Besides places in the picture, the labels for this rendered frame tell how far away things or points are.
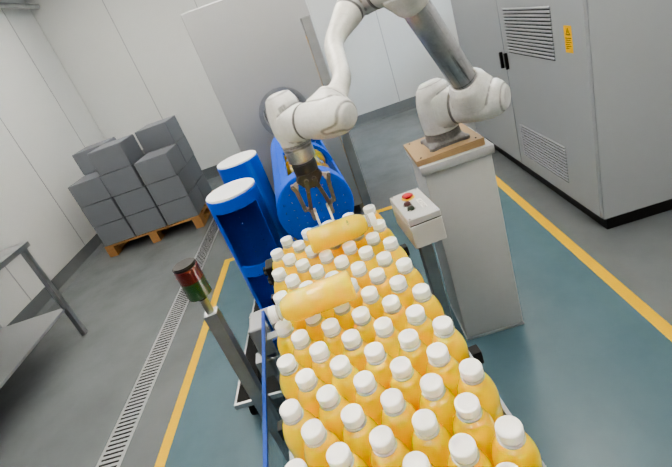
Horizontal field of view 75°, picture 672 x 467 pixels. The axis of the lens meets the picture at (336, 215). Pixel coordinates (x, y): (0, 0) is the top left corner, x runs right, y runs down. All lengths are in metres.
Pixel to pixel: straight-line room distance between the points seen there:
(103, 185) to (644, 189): 4.90
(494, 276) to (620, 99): 1.21
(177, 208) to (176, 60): 2.50
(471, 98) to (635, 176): 1.51
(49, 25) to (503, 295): 6.73
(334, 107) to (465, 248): 1.18
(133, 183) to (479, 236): 4.03
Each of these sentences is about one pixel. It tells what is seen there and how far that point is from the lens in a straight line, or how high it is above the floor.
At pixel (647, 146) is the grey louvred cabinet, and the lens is 3.04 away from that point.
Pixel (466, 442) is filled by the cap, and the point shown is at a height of 1.10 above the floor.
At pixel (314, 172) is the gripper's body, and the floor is 1.28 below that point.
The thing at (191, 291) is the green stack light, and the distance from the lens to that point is 1.19.
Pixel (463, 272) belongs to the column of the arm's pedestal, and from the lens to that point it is 2.19.
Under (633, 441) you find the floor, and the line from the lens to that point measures 2.09.
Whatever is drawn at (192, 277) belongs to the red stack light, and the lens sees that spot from 1.17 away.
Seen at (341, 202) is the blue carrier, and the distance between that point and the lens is 1.60.
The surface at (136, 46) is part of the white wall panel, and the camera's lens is 7.10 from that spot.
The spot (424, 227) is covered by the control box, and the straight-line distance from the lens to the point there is 1.31.
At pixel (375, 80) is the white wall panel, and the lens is 6.79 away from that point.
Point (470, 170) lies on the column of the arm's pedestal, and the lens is 1.97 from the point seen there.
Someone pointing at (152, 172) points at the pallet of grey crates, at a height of 0.78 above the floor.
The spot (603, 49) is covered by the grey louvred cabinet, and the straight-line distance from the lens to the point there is 2.74.
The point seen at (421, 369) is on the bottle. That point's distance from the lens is 0.92.
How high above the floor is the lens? 1.70
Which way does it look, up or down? 24 degrees down
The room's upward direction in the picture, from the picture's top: 20 degrees counter-clockwise
